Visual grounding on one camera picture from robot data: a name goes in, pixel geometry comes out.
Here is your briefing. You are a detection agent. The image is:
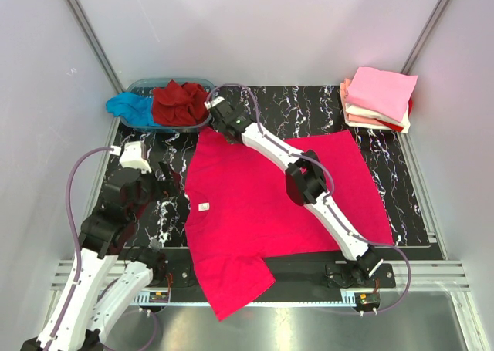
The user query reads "magenta t shirt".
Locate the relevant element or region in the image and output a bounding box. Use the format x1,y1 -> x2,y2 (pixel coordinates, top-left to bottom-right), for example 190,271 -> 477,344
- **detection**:
184,129 -> 393,320

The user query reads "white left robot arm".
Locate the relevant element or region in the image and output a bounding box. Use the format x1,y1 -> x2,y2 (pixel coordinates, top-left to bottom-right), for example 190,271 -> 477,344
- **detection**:
22,163 -> 181,350

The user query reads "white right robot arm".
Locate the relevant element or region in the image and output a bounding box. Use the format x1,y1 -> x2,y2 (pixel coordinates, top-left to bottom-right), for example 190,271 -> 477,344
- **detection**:
205,97 -> 383,287

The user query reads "dark red t shirt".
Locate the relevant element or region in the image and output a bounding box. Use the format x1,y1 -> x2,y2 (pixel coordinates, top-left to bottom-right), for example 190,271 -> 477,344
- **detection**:
152,80 -> 209,127

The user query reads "blue plastic basket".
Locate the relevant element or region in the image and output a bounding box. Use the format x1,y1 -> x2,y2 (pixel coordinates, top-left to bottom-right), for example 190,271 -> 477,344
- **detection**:
119,78 -> 215,133

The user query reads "cyan blue t shirt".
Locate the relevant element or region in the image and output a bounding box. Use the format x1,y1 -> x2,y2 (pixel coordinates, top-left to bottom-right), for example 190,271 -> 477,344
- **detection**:
105,92 -> 168,130

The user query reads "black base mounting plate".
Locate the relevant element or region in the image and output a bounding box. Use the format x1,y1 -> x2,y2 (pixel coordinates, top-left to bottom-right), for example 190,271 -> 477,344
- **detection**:
162,248 -> 396,305

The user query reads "folded white t shirt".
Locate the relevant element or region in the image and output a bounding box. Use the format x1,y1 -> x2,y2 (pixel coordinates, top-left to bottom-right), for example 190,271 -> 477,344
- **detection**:
347,103 -> 393,122

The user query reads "folded salmon t shirt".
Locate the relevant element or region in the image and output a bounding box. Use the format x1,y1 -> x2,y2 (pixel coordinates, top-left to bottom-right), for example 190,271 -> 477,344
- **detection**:
340,79 -> 388,130

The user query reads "folded pink t shirt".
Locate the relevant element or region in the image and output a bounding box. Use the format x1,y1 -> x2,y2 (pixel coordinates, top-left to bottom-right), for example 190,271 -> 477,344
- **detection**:
347,66 -> 418,121

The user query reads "folded red t shirt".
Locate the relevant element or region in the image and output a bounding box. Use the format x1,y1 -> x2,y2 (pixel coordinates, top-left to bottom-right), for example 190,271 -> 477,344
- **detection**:
377,98 -> 413,133

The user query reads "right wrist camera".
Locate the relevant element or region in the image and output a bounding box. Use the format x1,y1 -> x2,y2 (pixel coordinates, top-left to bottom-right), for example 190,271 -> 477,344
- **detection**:
205,96 -> 225,110

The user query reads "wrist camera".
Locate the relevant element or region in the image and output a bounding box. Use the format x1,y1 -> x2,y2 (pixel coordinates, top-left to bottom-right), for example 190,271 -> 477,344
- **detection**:
119,141 -> 152,174
205,96 -> 225,110

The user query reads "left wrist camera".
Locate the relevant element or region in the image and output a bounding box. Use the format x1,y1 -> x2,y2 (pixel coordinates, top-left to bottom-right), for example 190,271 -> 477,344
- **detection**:
119,141 -> 152,174

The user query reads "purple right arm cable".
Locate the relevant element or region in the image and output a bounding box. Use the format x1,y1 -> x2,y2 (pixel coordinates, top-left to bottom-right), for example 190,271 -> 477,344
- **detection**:
204,83 -> 411,316

